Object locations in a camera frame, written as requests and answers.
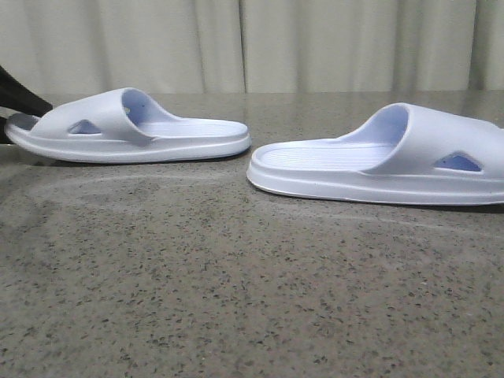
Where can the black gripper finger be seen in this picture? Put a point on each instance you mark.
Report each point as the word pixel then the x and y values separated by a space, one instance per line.
pixel 17 97

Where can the light blue slipper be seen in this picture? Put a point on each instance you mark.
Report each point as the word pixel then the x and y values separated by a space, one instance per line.
pixel 124 126
pixel 403 154

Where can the beige curtain backdrop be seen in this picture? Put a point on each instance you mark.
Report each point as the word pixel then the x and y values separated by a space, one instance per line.
pixel 84 47

